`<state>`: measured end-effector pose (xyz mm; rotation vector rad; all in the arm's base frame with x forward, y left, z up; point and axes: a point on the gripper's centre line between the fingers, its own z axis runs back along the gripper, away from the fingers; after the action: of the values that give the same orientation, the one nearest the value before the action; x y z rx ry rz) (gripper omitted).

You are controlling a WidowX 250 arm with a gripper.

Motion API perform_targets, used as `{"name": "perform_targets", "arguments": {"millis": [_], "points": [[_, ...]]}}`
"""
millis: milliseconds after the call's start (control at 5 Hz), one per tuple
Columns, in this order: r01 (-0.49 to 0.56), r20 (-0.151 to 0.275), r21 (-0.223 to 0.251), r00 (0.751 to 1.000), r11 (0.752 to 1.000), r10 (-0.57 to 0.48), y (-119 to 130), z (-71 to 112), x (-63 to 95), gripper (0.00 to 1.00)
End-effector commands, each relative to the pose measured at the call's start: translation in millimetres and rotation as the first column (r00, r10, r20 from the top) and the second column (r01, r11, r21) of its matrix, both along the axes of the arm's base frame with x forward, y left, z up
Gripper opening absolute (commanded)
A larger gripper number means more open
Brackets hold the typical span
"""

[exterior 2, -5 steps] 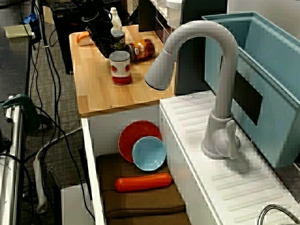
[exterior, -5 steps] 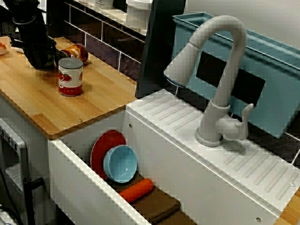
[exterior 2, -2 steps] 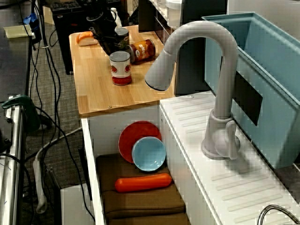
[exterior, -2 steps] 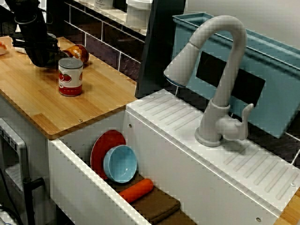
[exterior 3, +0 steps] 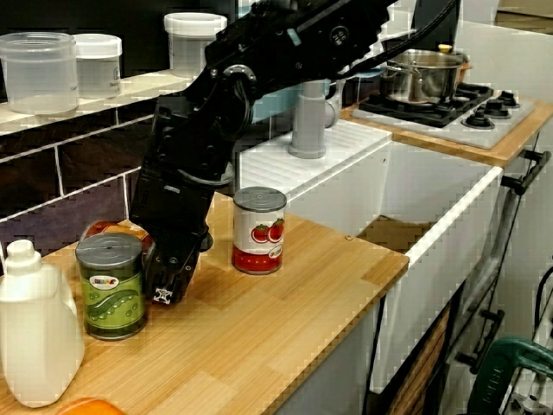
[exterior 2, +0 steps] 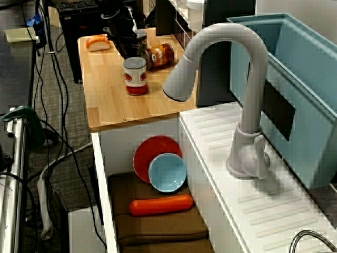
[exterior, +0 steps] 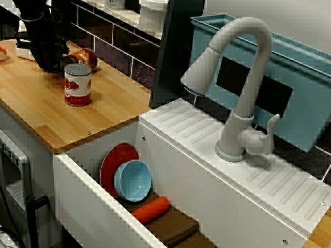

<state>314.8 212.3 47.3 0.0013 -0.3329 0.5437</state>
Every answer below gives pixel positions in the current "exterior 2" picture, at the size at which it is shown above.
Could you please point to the orange beans can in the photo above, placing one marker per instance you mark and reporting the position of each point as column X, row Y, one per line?
column 162, row 55

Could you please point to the white tomato can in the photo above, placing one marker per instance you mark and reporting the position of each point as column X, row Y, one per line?
column 135, row 76

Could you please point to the yellow paper note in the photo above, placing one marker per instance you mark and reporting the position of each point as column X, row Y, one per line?
column 19, row 34

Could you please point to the brown folded cloth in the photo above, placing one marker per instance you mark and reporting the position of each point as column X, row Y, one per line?
column 158, row 229

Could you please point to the aluminium frame rail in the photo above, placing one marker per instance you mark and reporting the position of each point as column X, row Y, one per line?
column 14, row 184

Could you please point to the red plate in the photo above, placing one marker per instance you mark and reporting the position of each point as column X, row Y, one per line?
column 150, row 153

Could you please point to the green clamp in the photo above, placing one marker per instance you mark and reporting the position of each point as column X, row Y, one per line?
column 31, row 124

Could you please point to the steel cooking pot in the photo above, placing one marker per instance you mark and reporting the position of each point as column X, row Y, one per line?
column 301, row 232

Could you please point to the white toy sink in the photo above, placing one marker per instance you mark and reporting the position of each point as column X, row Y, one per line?
column 223, row 210

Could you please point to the light blue bowl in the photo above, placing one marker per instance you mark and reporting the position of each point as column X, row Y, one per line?
column 167, row 172

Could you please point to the light grey box unit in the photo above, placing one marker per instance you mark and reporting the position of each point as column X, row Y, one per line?
column 84, row 232

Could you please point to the plain jar with white lid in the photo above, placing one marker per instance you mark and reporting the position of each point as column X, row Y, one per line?
column 196, row 15

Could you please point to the black computer tower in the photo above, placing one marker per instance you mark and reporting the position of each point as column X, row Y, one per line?
column 76, row 39

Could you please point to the grey toy faucet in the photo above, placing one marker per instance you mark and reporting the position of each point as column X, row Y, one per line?
column 252, row 79

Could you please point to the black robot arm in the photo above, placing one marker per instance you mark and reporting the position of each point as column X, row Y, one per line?
column 116, row 13

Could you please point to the orange salmon sushi toy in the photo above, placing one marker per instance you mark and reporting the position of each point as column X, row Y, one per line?
column 97, row 43

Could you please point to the orange toy sausage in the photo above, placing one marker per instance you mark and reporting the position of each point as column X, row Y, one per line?
column 160, row 205

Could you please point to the teal plastic bin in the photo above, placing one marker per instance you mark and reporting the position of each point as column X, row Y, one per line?
column 310, row 105

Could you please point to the green peas can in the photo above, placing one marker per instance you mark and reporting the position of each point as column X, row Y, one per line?
column 142, row 39

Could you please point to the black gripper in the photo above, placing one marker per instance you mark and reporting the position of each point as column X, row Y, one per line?
column 121, row 29

